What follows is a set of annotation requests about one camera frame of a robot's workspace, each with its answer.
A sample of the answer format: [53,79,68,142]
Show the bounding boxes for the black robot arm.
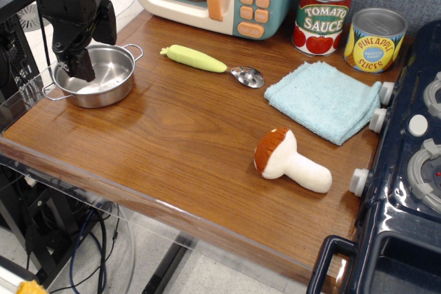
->
[35,0,117,82]

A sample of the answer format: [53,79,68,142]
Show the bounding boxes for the plush brown white mushroom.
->
[254,127,332,193]

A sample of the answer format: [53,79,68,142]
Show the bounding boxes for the tomato sauce can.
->
[292,0,352,56]

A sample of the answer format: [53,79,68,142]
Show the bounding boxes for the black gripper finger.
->
[91,0,117,45]
[54,48,95,82]

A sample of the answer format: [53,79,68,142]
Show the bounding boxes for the pineapple slices can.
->
[344,8,408,74]

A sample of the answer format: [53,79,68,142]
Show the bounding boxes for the light blue folded cloth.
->
[264,61,382,146]

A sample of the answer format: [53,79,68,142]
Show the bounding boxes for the navy blue toy stove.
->
[307,21,440,293]

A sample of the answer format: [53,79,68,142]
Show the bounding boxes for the black side desk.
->
[0,0,56,129]

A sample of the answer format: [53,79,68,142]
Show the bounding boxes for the black and blue floor cables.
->
[20,200,121,294]

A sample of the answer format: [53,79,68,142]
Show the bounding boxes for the small steel pot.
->
[42,43,143,109]

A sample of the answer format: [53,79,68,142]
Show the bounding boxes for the spoon with green carrot handle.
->
[160,45,265,88]

